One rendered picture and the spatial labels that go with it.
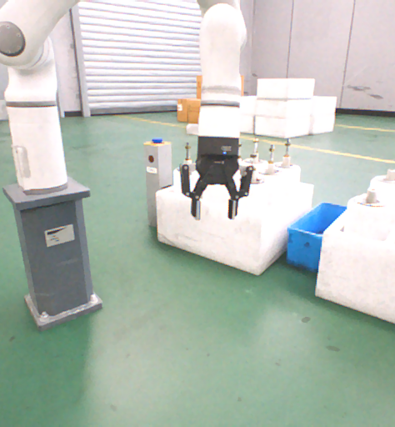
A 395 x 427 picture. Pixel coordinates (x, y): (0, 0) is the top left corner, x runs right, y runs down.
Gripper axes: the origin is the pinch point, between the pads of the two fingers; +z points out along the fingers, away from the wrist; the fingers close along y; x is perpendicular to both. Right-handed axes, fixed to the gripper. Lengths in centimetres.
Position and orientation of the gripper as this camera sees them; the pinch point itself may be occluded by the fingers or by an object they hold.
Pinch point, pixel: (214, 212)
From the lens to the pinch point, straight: 66.0
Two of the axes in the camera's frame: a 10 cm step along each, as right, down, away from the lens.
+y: 9.6, -0.1, 2.7
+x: -2.7, -2.1, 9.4
